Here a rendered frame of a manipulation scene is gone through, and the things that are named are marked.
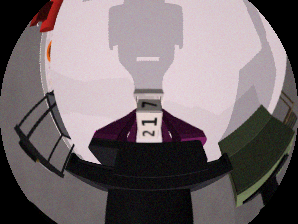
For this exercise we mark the white cube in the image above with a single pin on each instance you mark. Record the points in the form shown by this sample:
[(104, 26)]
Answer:
[(149, 114), (148, 134)]

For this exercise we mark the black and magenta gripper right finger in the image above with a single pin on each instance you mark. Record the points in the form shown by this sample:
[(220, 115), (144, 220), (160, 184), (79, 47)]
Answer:
[(179, 130)]

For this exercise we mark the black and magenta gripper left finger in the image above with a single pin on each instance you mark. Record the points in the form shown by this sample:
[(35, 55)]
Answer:
[(119, 129)]

